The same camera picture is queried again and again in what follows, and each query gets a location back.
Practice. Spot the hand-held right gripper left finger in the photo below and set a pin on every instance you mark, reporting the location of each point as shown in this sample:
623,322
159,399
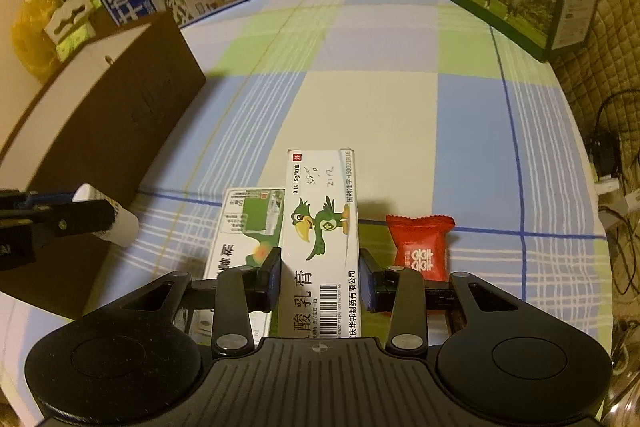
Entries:
273,279

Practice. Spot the white parrot print medicine box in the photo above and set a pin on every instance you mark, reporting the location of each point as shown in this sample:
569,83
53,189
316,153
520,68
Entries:
320,217

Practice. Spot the red wrapped candy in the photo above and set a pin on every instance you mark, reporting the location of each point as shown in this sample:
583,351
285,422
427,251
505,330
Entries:
420,247

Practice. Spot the yellow plastic bag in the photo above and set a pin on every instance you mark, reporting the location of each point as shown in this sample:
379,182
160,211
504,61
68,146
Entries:
32,37

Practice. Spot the white power strip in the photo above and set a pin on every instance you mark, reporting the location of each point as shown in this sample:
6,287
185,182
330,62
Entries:
617,194

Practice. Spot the checkered bed sheet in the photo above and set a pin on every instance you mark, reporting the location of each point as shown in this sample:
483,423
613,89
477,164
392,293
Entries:
390,97

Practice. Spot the green white medicine box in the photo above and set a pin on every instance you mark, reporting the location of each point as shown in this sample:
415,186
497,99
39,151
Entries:
245,227

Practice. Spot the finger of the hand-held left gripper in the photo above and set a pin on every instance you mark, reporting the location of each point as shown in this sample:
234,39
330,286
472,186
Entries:
50,199
80,217

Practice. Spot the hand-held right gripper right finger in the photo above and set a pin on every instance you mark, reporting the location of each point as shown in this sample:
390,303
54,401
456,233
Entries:
367,283

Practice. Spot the black power adapter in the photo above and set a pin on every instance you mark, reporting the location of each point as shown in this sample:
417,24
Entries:
605,154

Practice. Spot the brown box with white interior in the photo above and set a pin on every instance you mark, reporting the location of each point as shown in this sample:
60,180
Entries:
115,117

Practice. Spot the white tube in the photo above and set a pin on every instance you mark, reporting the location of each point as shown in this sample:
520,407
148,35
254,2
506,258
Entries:
122,227

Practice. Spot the carton of green tissue packs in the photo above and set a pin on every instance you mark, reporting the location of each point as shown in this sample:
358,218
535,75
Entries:
70,29

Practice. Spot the beige quilted cover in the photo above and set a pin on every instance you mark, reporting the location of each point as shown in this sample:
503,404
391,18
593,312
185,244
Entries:
605,72

